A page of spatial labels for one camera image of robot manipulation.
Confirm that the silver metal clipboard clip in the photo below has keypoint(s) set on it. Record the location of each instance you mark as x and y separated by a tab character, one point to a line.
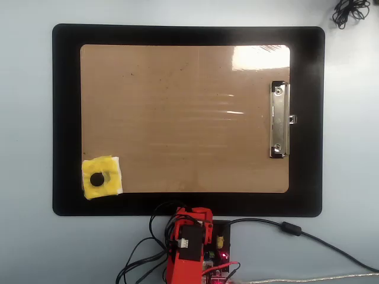
278	118

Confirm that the yellow sponge with black knob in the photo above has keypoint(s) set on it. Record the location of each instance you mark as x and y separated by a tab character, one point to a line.
110	187

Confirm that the brown clipboard board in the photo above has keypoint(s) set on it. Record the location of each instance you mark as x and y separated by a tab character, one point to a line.
177	118

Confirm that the black rubber mat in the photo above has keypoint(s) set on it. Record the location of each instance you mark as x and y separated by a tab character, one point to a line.
68	88

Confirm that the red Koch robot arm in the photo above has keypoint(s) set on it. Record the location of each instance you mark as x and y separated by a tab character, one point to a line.
183	269

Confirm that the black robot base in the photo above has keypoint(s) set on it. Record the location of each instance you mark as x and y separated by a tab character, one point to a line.
225	229

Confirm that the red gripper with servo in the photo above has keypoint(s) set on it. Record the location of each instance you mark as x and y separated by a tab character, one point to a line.
201	213

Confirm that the controller circuit board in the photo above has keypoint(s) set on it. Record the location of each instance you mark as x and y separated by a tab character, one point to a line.
222	258

